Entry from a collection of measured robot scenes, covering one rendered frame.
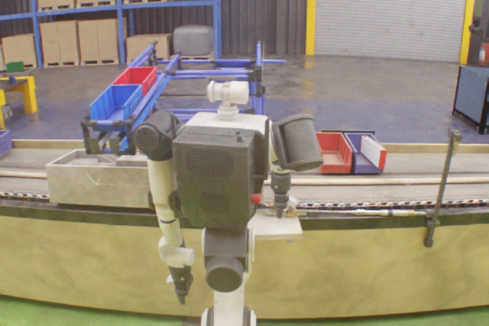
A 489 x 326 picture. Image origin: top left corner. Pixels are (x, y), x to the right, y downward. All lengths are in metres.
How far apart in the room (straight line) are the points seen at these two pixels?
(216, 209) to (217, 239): 0.13
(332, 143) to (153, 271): 1.38
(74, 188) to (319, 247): 1.23
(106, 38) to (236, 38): 3.89
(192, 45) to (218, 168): 9.72
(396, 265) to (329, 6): 10.47
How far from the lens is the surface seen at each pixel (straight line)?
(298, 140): 1.08
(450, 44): 13.49
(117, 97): 1.97
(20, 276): 2.54
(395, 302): 2.33
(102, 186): 1.90
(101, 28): 11.31
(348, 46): 12.28
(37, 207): 2.14
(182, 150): 1.01
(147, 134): 1.14
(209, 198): 1.06
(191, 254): 1.48
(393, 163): 2.57
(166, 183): 1.25
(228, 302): 1.42
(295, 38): 12.06
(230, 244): 1.19
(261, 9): 11.95
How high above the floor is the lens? 1.75
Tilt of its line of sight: 21 degrees down
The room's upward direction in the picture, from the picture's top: straight up
